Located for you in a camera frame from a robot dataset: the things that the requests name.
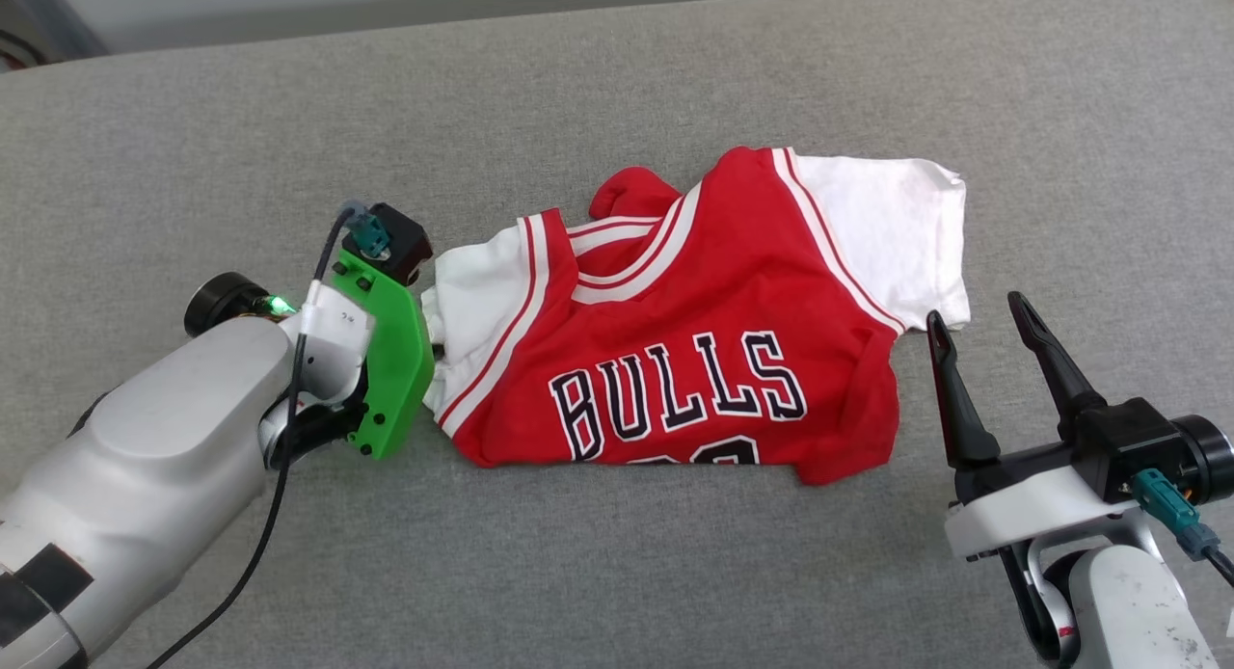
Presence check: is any red and white Bulls jersey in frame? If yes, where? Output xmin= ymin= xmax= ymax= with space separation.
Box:
xmin=421 ymin=147 xmax=971 ymax=487

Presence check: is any grey fabric sofa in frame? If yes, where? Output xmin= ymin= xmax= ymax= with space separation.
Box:
xmin=0 ymin=0 xmax=1234 ymax=669

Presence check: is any left cable with teal connector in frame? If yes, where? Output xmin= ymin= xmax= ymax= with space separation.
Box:
xmin=145 ymin=200 xmax=392 ymax=669

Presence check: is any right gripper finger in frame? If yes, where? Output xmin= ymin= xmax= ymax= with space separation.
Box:
xmin=1007 ymin=291 xmax=1110 ymax=445
xmin=925 ymin=309 xmax=1004 ymax=472

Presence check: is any grey partition post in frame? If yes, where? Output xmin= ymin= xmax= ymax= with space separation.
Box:
xmin=10 ymin=0 xmax=109 ymax=63

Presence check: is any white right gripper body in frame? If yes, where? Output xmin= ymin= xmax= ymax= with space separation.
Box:
xmin=945 ymin=442 xmax=1144 ymax=563

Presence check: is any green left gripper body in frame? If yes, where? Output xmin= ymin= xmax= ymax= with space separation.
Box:
xmin=331 ymin=250 xmax=436 ymax=461

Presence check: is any right cable with teal connector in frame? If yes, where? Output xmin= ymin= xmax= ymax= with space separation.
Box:
xmin=1132 ymin=468 xmax=1234 ymax=589

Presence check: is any white partition panel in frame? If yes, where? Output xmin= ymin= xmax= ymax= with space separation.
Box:
xmin=43 ymin=0 xmax=926 ymax=56

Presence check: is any cable with teal connector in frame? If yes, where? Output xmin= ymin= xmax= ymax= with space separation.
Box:
xmin=1132 ymin=468 xmax=1234 ymax=589
xmin=145 ymin=200 xmax=392 ymax=669

